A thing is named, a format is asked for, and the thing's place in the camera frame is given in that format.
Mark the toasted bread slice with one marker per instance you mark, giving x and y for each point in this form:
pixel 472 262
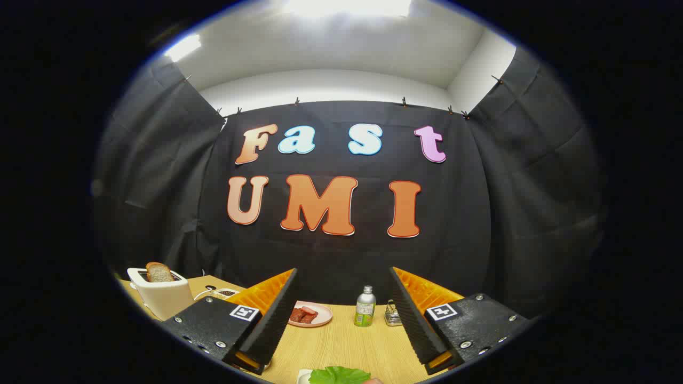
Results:
pixel 159 272

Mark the white divided bean dish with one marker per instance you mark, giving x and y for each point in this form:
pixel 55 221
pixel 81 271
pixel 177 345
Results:
pixel 227 293

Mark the pink plate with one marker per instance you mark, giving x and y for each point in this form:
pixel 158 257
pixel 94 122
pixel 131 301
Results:
pixel 323 319

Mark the red sausage strip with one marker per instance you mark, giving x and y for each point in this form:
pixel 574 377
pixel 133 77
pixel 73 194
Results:
pixel 308 310

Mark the small ceiling light panel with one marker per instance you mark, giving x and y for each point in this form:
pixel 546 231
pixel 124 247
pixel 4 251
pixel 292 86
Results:
pixel 182 48

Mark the brown meat slice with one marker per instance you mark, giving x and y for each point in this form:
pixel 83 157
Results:
pixel 299 316

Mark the white toaster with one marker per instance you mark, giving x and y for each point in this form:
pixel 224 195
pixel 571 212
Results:
pixel 165 301

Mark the green lettuce leaf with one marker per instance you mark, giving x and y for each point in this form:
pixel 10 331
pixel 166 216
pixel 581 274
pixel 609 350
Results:
pixel 336 376

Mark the white round plate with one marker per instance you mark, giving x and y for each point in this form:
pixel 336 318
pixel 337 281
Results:
pixel 303 377

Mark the silver bottle with green label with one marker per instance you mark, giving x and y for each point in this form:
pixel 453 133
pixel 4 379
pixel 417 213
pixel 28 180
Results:
pixel 365 312

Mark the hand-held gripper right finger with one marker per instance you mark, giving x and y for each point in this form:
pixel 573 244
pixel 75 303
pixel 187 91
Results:
pixel 413 320

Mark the black backdrop cloth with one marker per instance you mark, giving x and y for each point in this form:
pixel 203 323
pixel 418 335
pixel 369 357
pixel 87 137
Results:
pixel 341 256

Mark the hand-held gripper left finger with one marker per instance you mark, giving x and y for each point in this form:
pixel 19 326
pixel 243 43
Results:
pixel 275 325

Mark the large ceiling light panel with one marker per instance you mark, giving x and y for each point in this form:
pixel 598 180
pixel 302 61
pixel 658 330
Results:
pixel 347 6

